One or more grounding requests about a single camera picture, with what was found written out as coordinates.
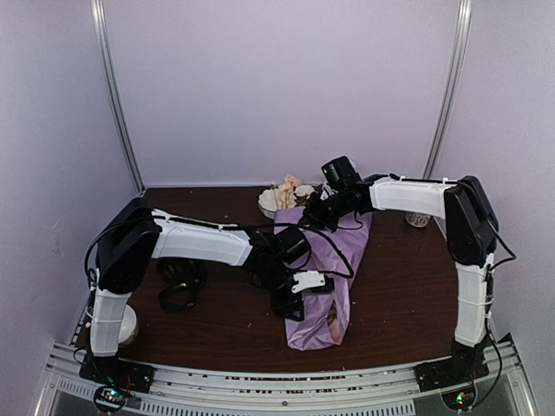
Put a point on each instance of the left aluminium frame post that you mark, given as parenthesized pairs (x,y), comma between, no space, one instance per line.
(115,103)

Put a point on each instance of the aluminium frame post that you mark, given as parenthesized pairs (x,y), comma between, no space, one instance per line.
(115,103)
(457,59)

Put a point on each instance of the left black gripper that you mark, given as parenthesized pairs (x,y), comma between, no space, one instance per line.
(289,307)

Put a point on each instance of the scalloped white bowl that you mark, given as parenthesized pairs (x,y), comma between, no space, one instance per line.
(268,203)

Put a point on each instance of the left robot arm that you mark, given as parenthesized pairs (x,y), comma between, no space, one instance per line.
(139,234)

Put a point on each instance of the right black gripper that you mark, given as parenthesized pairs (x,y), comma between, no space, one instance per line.
(312,213)

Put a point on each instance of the right aluminium frame post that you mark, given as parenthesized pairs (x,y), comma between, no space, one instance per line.
(457,59)

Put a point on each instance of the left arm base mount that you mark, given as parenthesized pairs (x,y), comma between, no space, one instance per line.
(123,374)

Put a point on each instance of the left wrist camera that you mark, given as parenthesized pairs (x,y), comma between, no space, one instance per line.
(314,281)

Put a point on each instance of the pink wrapping paper sheet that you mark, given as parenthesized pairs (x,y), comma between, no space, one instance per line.
(327,315)

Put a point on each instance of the peach flower stem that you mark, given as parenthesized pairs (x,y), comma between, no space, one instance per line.
(284,194)

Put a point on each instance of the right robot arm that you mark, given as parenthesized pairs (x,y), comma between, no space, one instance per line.
(471,228)

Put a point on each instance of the black printed ribbon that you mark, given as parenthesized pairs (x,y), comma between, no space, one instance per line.
(184,278)

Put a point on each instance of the patterned mug orange inside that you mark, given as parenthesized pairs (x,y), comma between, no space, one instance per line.
(417,220)

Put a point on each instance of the round white bowl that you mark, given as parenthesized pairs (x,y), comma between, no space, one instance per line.
(129,328)

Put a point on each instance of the front aluminium rail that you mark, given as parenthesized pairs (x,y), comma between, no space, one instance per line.
(392,390)

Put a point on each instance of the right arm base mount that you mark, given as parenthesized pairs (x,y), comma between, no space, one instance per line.
(432,375)

